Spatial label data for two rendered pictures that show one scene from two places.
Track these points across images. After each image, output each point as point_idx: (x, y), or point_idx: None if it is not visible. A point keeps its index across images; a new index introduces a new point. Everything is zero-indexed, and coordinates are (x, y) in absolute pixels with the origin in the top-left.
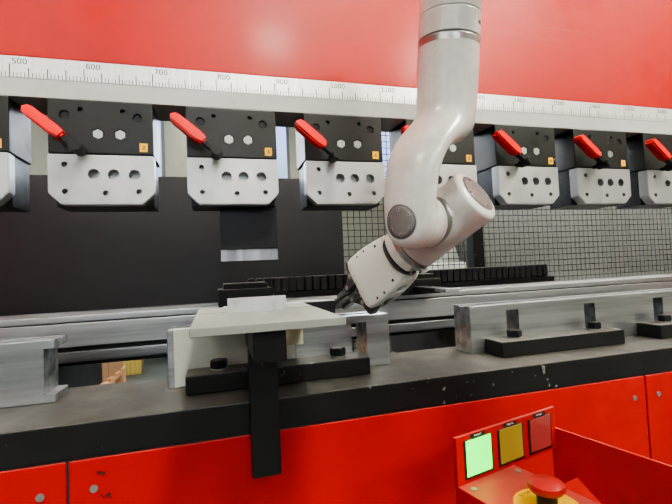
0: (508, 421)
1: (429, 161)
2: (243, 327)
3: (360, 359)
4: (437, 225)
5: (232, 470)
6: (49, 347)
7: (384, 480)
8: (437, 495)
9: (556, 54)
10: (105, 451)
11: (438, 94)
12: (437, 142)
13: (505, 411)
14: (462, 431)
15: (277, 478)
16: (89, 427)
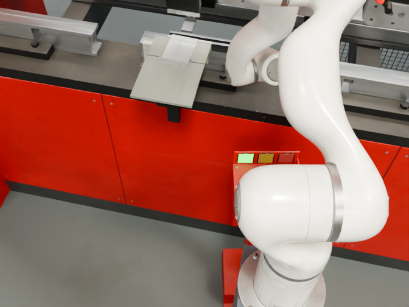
0: (266, 152)
1: (239, 63)
2: (150, 99)
3: (231, 86)
4: (244, 83)
5: (161, 113)
6: (90, 37)
7: (227, 136)
8: (252, 147)
9: None
10: (113, 95)
11: (262, 22)
12: (246, 55)
13: (297, 133)
14: (270, 133)
15: (179, 121)
16: (106, 87)
